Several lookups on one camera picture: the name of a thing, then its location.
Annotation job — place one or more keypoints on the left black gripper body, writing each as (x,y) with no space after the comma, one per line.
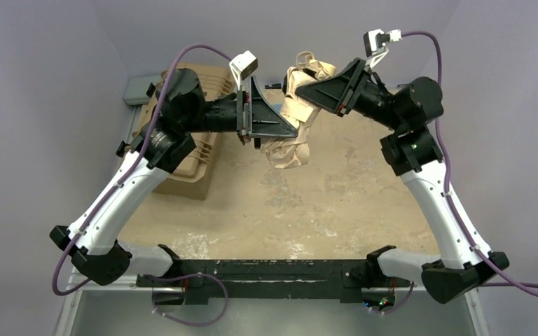
(242,110)

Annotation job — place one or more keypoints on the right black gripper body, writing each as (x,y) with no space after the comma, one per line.
(346,92)

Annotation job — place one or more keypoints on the beige umbrella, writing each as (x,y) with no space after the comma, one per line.
(289,153)

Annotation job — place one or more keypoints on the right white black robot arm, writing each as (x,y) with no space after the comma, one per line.
(464,262)

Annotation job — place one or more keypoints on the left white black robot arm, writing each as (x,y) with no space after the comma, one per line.
(91,241)

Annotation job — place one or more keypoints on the tan plastic tool case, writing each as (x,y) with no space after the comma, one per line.
(193,176)

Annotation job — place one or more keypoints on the grey metal corner box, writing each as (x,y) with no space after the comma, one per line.
(136,91)

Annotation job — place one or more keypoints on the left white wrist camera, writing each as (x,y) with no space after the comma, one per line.
(242,66)

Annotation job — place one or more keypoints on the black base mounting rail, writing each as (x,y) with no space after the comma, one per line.
(202,280)

